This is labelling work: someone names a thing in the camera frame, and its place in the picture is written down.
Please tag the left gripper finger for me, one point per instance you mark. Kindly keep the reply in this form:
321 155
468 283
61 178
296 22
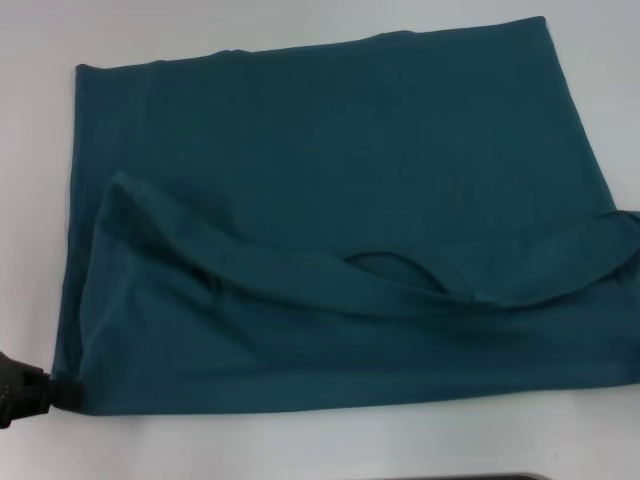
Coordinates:
25 392

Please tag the teal blue printed t-shirt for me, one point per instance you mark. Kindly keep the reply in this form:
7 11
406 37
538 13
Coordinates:
325 150

